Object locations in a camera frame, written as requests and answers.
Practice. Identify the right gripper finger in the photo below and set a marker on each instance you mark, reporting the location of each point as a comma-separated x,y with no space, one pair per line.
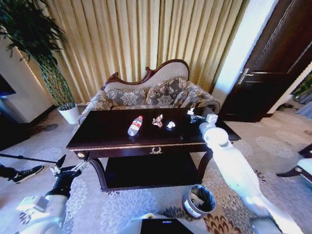
195,116
192,120

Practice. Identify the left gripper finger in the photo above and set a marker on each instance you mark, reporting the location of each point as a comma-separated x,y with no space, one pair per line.
79,167
58,166

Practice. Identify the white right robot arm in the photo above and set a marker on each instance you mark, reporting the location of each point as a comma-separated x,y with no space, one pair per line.
231,161

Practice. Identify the round dark trash bin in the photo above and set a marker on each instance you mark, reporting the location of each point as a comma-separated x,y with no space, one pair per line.
198,202

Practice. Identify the small white paper scrap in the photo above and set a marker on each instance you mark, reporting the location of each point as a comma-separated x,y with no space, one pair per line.
190,111

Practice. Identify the crumpled white paper ball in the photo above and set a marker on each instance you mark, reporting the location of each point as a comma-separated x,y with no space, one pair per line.
171,124

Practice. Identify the thin black pole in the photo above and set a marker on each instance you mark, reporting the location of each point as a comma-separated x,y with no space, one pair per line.
29,158

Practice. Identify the person's black shoe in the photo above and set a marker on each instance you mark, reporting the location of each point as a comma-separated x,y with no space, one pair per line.
26,173

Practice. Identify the crumpled red white wrapper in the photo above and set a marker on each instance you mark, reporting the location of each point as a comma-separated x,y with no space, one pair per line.
158,121

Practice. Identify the floral grey cushion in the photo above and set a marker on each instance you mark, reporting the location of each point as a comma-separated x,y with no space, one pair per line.
126,97
168,90

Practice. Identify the floral upholstered sofa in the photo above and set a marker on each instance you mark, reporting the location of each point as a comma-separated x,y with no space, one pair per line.
156,92

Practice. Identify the dark wooden coffee table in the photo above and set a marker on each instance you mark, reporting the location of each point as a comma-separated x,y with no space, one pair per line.
146,143

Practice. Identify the white plant pot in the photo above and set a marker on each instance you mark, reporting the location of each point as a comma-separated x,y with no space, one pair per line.
69,113

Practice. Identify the clear bottle with red label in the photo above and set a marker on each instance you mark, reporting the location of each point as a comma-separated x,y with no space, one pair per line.
135,125

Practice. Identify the dark wooden door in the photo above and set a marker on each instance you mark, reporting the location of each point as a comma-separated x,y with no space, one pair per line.
265,61

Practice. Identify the beige pleated curtain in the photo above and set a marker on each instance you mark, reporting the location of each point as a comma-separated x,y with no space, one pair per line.
146,44

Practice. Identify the green leafy plant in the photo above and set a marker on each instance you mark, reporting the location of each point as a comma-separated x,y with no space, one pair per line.
304,87

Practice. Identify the tall green bamboo plant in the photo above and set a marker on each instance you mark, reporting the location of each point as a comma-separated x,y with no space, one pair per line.
31,39

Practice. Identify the dark wall screen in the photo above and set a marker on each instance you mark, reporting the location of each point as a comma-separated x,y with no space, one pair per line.
6,85

